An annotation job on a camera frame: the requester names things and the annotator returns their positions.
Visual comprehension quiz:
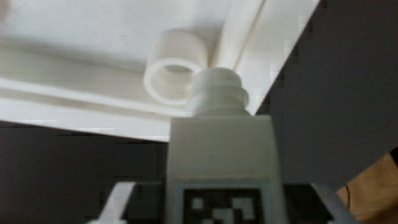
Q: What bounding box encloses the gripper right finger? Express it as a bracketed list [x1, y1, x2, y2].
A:
[311, 183, 355, 224]

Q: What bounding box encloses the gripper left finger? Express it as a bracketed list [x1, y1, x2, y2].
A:
[87, 182, 135, 224]

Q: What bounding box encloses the white table leg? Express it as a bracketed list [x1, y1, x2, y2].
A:
[165, 68, 288, 224]

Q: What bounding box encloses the white square table top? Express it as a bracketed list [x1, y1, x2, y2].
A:
[0, 0, 322, 141]

